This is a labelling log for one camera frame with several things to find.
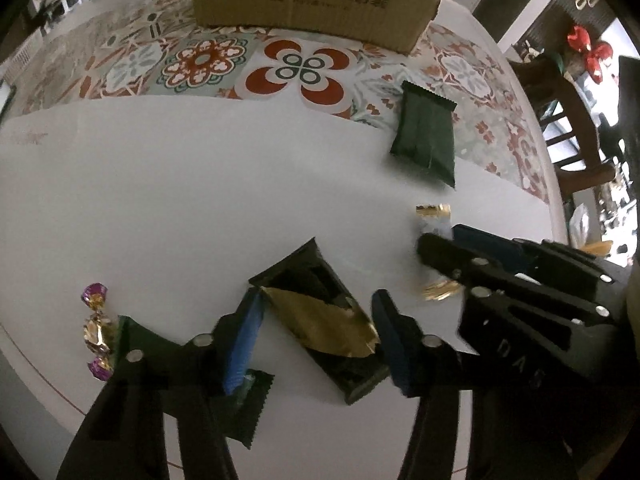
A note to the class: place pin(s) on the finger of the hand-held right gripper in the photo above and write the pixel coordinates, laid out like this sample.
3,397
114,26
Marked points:
450,257
500,252

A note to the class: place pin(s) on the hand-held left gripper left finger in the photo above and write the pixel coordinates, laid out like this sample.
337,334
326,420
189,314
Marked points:
242,345

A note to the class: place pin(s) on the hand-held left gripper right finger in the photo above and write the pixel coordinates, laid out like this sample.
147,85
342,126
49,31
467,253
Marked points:
400,355

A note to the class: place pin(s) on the small gold-ended snack bar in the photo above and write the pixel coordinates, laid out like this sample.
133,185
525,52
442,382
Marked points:
432,210

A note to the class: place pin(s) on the black and gold snack packet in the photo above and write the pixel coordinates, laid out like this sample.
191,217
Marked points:
310,320

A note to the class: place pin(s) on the brown cardboard box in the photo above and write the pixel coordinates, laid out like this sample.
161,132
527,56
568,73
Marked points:
300,10

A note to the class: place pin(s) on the dark green snack packet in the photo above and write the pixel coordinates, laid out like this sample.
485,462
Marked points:
150,337
425,135

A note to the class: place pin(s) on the dark wooden chair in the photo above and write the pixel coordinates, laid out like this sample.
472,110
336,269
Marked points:
585,135

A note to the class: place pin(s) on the purple wrapped candy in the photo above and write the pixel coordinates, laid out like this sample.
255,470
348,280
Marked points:
97,332

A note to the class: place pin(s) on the red bow decoration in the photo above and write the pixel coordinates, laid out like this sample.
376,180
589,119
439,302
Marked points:
580,40

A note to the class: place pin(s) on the white floral table mat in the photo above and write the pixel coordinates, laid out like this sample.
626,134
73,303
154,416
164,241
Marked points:
200,60

